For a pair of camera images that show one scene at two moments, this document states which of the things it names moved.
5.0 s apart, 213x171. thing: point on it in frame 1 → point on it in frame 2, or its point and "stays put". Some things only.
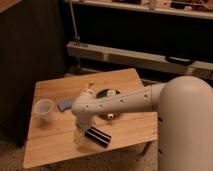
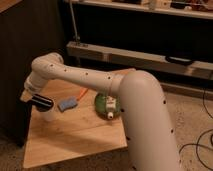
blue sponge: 65,105 stays put
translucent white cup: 44,110 stays put
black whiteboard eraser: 98,136 → 42,103
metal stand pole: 76,37 stays put
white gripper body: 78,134 → 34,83
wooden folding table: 51,136 stays put
